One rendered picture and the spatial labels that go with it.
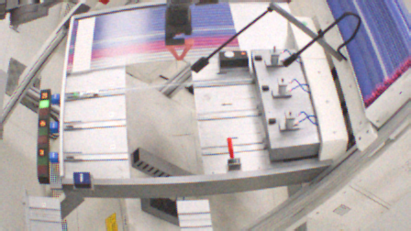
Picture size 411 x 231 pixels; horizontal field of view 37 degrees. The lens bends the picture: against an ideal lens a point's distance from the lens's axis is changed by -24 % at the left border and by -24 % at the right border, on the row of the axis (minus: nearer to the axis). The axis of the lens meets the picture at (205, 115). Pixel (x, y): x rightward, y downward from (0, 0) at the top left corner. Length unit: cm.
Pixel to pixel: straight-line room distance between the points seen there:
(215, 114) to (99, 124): 30
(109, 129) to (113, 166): 12
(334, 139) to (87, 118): 66
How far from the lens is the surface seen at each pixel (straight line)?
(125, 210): 215
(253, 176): 185
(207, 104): 201
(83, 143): 195
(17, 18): 128
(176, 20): 186
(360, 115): 183
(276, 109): 192
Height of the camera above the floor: 198
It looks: 30 degrees down
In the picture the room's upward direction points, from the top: 51 degrees clockwise
